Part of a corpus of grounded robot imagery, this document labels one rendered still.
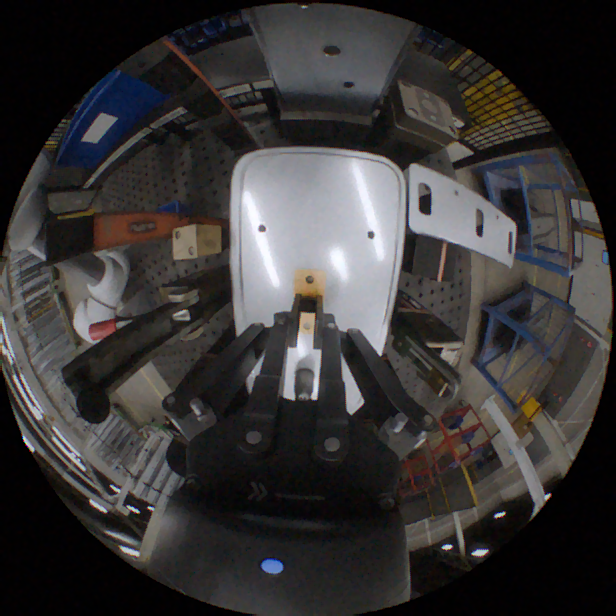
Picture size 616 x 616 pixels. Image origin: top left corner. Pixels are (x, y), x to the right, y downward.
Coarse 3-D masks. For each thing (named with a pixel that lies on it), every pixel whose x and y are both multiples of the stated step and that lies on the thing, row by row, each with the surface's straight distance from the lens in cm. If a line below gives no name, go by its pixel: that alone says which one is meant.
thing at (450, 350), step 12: (396, 300) 42; (396, 312) 35; (408, 312) 34; (420, 312) 37; (396, 324) 34; (408, 324) 30; (420, 324) 30; (432, 324) 34; (444, 324) 34; (420, 336) 27; (432, 336) 28; (444, 336) 29; (456, 336) 32; (444, 348) 28; (456, 348) 30; (456, 360) 32
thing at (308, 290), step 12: (300, 276) 21; (312, 276) 21; (324, 276) 21; (300, 288) 21; (312, 288) 21; (324, 288) 21; (312, 300) 21; (312, 312) 21; (300, 324) 23; (312, 324) 23
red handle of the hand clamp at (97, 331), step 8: (184, 312) 21; (104, 320) 27; (112, 320) 25; (120, 320) 25; (128, 320) 24; (176, 320) 22; (184, 320) 22; (88, 328) 28; (96, 328) 27; (104, 328) 26; (112, 328) 25; (96, 336) 27; (104, 336) 26
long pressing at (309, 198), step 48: (240, 192) 24; (288, 192) 22; (336, 192) 22; (384, 192) 24; (240, 240) 23; (288, 240) 22; (336, 240) 21; (384, 240) 23; (240, 288) 24; (288, 288) 22; (336, 288) 22; (384, 288) 24; (384, 336) 27; (288, 384) 31
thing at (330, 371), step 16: (336, 336) 13; (336, 352) 11; (320, 368) 10; (336, 368) 10; (320, 384) 8; (336, 384) 8; (320, 400) 8; (336, 400) 8; (320, 416) 7; (336, 416) 7; (320, 432) 7; (336, 432) 7; (320, 448) 6; (336, 448) 6; (320, 464) 7; (336, 464) 7
